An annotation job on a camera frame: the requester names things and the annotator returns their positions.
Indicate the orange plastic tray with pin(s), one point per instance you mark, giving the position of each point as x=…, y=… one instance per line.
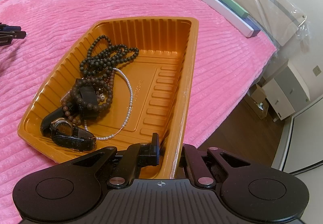
x=150, y=95

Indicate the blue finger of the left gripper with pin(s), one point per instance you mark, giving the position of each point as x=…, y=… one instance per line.
x=9, y=28

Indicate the long white box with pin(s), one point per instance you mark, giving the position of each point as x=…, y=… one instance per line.
x=246, y=26

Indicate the pink ribbed bed blanket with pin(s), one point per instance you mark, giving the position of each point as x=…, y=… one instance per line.
x=226, y=65

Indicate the long green box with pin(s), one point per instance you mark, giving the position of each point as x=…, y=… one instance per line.
x=234, y=6

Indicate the white grey nightstand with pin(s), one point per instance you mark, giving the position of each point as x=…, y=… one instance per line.
x=286, y=91

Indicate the cardboard box on floor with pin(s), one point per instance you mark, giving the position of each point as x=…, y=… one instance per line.
x=256, y=99

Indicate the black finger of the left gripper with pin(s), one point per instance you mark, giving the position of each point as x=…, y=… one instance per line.
x=6, y=38

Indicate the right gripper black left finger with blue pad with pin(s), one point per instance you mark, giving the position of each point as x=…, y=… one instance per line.
x=69, y=190

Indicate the small black square watch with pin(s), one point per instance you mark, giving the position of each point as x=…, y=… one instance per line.
x=88, y=94

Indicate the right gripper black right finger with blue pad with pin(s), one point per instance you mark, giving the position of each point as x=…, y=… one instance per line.
x=250, y=191

